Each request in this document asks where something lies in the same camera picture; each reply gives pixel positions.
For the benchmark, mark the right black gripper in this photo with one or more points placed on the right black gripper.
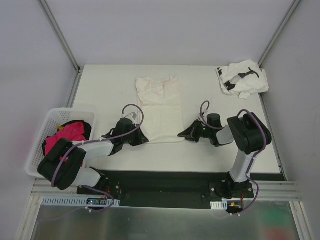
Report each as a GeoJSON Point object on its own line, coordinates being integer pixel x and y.
{"type": "Point", "coordinates": [195, 132]}

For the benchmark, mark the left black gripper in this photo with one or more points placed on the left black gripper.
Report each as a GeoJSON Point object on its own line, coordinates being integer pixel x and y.
{"type": "Point", "coordinates": [136, 136]}

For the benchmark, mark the cream white t shirt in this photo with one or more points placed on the cream white t shirt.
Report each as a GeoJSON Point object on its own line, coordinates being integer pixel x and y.
{"type": "Point", "coordinates": [160, 101]}

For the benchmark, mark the white black printed t shirt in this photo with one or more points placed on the white black printed t shirt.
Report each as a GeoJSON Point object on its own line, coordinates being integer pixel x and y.
{"type": "Point", "coordinates": [242, 79]}

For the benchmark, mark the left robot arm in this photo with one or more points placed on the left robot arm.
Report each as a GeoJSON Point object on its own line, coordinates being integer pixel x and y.
{"type": "Point", "coordinates": [64, 164]}

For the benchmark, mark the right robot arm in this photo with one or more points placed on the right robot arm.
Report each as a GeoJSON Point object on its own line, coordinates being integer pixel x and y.
{"type": "Point", "coordinates": [249, 134]}

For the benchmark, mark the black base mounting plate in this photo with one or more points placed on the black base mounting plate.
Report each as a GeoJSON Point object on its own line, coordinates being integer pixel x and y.
{"type": "Point", "coordinates": [174, 190]}

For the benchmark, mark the black t shirt in basket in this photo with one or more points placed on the black t shirt in basket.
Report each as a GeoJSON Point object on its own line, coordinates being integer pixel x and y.
{"type": "Point", "coordinates": [87, 127]}

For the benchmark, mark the pink red t shirt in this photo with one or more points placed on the pink red t shirt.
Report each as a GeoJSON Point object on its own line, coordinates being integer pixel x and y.
{"type": "Point", "coordinates": [67, 135]}

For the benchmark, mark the white plastic laundry basket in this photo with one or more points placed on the white plastic laundry basket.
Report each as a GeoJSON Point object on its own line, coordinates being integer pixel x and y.
{"type": "Point", "coordinates": [54, 118]}

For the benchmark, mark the right white cable duct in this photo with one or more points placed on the right white cable duct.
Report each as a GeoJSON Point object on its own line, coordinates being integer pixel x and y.
{"type": "Point", "coordinates": [219, 205]}

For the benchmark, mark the white cable duct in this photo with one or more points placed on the white cable duct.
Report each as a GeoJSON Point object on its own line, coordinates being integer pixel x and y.
{"type": "Point", "coordinates": [79, 202]}
{"type": "Point", "coordinates": [219, 205]}

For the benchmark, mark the left aluminium frame post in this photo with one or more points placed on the left aluminium frame post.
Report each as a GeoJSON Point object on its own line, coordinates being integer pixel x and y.
{"type": "Point", "coordinates": [59, 34]}

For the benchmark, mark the aluminium frame post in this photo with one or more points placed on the aluminium frame post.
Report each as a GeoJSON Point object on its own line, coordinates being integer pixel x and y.
{"type": "Point", "coordinates": [295, 4]}
{"type": "Point", "coordinates": [59, 34]}

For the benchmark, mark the left white cable duct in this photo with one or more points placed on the left white cable duct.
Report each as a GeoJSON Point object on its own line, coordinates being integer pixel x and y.
{"type": "Point", "coordinates": [79, 202]}

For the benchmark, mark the right aluminium frame post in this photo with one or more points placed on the right aluminium frame post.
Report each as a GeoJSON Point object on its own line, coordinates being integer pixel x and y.
{"type": "Point", "coordinates": [295, 4]}

